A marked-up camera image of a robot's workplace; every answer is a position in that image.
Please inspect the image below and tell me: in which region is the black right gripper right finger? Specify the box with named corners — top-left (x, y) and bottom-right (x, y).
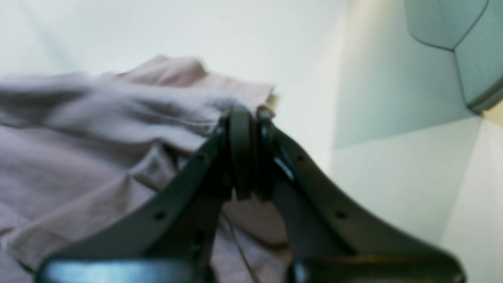
top-left (257, 110), bottom-right (466, 283)

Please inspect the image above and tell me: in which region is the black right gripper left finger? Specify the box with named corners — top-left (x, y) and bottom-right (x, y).
top-left (35, 108), bottom-right (257, 283)

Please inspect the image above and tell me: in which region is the mauve t-shirt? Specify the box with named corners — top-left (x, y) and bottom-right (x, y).
top-left (0, 55), bottom-right (275, 283)

